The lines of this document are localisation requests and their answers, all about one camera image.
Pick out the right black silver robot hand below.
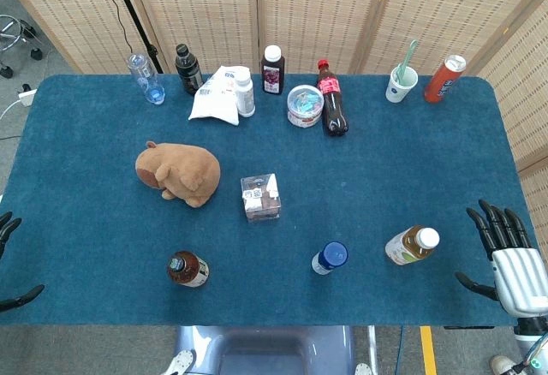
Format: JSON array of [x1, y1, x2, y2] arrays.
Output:
[[455, 199, 548, 318]]

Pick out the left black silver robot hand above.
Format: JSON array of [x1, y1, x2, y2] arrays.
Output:
[[0, 211, 45, 313]]

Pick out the tea bottle white cap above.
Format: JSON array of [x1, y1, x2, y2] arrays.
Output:
[[384, 224, 441, 267]]

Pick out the brown capybara plush toy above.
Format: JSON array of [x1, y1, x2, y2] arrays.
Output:
[[134, 140, 222, 209]]

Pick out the brown tea bottle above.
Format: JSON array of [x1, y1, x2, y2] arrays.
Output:
[[166, 250, 211, 289]]

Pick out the white bottle blue cap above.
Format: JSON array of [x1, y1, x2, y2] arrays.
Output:
[[311, 241, 349, 276]]

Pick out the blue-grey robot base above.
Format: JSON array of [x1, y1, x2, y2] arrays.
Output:
[[164, 325, 373, 375]]

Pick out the red can bottle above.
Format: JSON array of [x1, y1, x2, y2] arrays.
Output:
[[424, 54, 468, 104]]

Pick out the dark drink bottle black label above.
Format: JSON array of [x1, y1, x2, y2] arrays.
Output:
[[175, 44, 204, 96]]

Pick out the clear box of brown capsules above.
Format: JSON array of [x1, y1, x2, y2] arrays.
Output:
[[240, 172, 283, 224]]

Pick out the white shoe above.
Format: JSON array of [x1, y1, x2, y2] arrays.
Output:
[[490, 354, 517, 375]]

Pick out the yellow floor tape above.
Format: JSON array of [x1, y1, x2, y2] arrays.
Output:
[[420, 325, 438, 375]]

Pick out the white power strip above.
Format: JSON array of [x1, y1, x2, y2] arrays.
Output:
[[17, 83, 39, 107]]

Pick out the metal table leg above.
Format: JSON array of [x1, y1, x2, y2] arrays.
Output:
[[366, 325, 378, 375]]

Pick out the blue table cloth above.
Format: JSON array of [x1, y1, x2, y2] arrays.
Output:
[[0, 74, 541, 328]]

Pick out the chrome office chair base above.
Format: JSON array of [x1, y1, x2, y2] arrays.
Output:
[[0, 14, 44, 79]]

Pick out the clear empty plastic bottle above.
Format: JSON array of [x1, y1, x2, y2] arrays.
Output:
[[126, 52, 166, 105]]

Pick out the white paper cup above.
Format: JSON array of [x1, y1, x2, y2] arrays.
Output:
[[384, 65, 419, 104]]

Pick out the white plastic bag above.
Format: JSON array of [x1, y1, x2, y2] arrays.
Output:
[[188, 65, 241, 127]]

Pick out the black tripod pole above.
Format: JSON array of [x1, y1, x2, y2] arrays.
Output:
[[105, 0, 164, 74]]

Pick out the light green toothbrush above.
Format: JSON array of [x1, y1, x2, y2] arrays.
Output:
[[394, 39, 419, 85]]

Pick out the cola bottle red cap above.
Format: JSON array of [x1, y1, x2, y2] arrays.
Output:
[[316, 59, 349, 138]]

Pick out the white pill bottle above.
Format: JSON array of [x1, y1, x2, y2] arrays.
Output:
[[233, 68, 256, 118]]

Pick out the clear tub of colourful clips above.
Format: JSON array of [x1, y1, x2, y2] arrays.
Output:
[[286, 84, 325, 128]]

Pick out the grape juice bottle white cap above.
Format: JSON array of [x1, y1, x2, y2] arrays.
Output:
[[261, 45, 287, 95]]

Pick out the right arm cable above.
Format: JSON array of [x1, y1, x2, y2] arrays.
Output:
[[509, 339, 548, 375]]

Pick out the white power strip cable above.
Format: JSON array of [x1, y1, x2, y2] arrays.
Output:
[[0, 99, 22, 122]]

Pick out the thin black hanging cable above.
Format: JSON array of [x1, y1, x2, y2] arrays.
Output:
[[98, 0, 133, 56]]

